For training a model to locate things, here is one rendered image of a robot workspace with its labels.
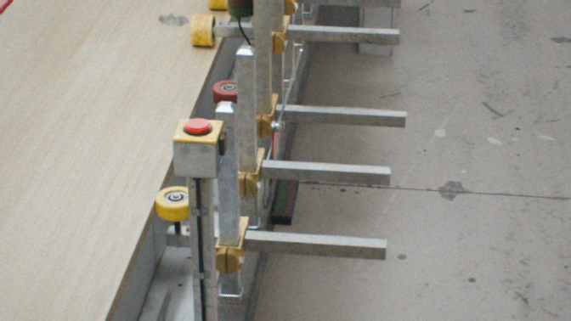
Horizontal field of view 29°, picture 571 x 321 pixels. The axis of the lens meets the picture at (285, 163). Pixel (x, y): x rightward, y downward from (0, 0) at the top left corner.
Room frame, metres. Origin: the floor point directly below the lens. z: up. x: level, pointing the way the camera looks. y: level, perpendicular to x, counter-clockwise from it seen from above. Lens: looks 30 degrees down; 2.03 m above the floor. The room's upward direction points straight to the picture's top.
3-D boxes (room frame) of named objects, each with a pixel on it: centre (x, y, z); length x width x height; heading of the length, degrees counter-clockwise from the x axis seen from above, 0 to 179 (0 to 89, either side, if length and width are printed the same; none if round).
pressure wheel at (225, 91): (2.33, 0.13, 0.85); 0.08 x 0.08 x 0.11
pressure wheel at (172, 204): (1.84, 0.21, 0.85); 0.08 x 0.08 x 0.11
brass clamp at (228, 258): (1.81, 0.11, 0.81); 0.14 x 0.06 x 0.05; 174
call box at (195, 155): (1.53, 0.14, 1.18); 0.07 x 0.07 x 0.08; 84
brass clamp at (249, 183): (2.06, 0.08, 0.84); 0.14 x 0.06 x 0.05; 174
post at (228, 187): (1.79, 0.11, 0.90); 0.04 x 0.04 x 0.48; 84
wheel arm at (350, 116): (2.31, -0.06, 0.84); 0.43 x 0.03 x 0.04; 84
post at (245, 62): (2.04, 0.08, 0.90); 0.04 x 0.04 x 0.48; 84
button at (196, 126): (1.53, 0.14, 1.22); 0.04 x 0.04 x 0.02
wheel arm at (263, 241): (1.82, 0.02, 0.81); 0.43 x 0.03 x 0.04; 84
